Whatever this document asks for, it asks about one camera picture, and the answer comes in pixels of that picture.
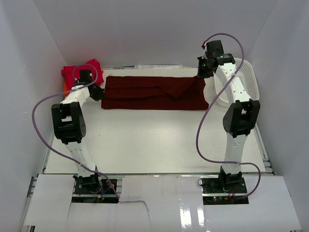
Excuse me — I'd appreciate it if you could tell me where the dark red t-shirt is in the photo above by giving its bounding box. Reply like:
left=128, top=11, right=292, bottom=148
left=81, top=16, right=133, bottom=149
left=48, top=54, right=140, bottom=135
left=101, top=76, right=209, bottom=111

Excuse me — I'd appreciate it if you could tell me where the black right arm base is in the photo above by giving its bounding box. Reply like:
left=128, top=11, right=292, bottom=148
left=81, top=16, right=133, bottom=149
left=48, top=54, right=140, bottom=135
left=197, top=178, right=249, bottom=205

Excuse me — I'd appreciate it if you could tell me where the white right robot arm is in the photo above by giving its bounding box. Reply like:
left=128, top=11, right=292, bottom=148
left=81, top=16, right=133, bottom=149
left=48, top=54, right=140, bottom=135
left=197, top=40, right=260, bottom=193

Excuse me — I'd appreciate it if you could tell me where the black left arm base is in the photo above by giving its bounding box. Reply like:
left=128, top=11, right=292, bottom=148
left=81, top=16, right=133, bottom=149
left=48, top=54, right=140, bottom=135
left=71, top=175, right=119, bottom=203

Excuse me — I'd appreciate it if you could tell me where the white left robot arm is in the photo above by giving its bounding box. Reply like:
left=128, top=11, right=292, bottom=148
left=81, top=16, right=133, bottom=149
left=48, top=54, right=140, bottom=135
left=51, top=70, right=104, bottom=193

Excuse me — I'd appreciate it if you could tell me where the folded orange t-shirt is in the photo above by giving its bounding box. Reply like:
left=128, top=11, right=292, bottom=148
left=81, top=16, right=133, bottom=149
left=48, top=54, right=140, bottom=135
left=61, top=69, right=104, bottom=91

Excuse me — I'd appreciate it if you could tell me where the folded bright red t-shirt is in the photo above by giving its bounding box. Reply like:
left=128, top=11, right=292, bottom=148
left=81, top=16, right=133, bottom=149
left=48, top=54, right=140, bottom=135
left=61, top=59, right=104, bottom=90

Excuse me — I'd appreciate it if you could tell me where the white perforated plastic basket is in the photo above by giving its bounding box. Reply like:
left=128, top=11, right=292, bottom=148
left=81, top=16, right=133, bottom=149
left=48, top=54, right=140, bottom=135
left=216, top=60, right=260, bottom=108

